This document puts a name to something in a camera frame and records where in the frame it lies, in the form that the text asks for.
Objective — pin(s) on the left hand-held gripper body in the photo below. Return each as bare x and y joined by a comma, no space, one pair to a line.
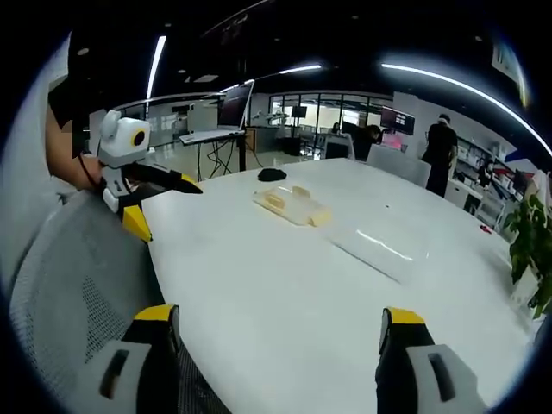
121,142

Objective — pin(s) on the ceiling light strip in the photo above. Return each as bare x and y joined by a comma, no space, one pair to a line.
293,70
466,88
156,64

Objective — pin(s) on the white standing desk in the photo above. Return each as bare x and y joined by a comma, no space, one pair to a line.
207,136

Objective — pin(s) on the black cloth lump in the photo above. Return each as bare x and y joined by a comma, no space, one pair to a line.
272,174

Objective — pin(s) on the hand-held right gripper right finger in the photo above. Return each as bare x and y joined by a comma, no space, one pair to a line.
409,371

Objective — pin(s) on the dark wall monitor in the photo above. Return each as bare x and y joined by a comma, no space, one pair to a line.
397,120

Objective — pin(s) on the white chair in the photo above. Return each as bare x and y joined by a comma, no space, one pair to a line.
399,166

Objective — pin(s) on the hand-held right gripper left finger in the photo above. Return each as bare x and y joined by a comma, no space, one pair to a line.
142,366

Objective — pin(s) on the clear plastic bag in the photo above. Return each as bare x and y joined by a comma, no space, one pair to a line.
379,254

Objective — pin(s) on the storage shelves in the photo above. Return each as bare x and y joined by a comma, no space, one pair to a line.
487,172

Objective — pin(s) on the grey mesh office chair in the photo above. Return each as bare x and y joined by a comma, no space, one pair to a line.
77,276

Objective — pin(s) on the bag of bread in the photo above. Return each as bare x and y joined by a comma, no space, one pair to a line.
293,207

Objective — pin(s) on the small red object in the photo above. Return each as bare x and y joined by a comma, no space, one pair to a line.
486,229

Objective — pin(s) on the green potted plant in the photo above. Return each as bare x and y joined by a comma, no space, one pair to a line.
532,233

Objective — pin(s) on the large tilted monitor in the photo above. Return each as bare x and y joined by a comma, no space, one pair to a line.
235,105

